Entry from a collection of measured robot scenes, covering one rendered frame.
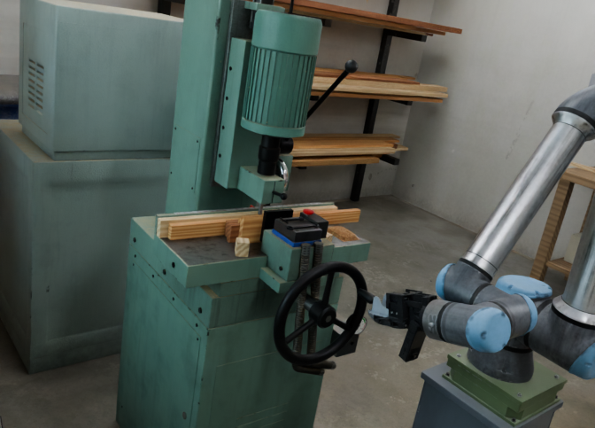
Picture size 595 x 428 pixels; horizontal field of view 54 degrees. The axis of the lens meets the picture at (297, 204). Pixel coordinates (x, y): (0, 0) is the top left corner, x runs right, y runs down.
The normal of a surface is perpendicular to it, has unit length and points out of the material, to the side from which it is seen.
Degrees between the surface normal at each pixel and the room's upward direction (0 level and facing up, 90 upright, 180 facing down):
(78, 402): 0
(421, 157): 90
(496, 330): 70
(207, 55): 90
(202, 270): 90
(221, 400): 90
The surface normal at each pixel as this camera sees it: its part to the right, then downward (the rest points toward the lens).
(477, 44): -0.78, 0.07
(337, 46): 0.61, 0.34
